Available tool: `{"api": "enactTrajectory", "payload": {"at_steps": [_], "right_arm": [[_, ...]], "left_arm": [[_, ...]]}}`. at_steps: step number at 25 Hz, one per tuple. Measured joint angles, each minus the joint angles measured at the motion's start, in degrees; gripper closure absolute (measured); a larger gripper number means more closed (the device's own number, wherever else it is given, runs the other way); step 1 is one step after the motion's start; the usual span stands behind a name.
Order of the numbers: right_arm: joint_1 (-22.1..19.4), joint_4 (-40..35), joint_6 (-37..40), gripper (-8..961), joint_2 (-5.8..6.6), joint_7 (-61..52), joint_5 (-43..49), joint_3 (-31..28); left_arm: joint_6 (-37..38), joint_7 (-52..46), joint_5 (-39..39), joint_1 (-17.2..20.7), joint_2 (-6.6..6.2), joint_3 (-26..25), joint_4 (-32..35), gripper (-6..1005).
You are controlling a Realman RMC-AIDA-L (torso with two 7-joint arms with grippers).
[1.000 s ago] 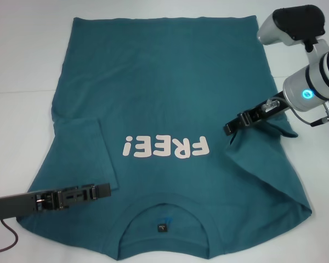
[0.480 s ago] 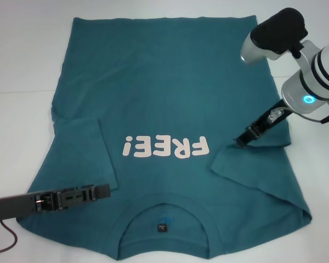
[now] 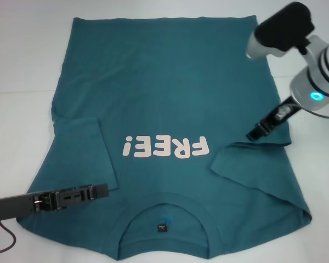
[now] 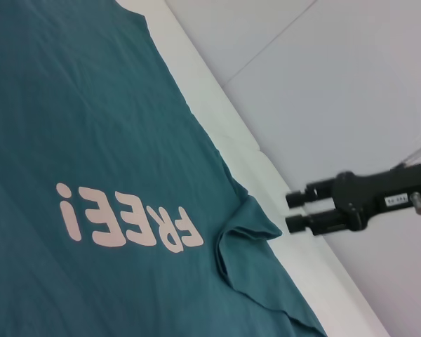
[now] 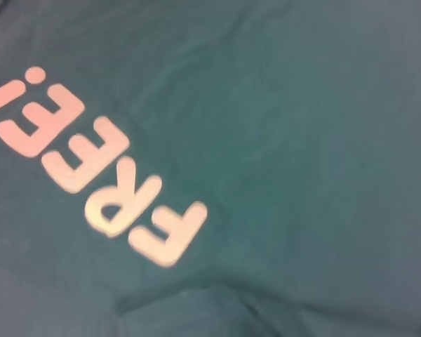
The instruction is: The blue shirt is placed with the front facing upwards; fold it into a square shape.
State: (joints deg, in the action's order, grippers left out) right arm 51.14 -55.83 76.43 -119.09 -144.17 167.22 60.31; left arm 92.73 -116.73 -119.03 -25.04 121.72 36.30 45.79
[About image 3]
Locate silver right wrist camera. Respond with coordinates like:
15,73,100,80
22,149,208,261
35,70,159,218
245,1,316,61

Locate black right camera cable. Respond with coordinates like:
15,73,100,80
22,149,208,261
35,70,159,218
297,37,313,55

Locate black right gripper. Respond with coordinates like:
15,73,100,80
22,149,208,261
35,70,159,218
246,95,302,141

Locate teal t-shirt with FREE print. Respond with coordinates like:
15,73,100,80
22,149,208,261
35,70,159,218
16,15,313,260

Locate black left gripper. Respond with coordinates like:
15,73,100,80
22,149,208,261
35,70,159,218
0,182,110,223

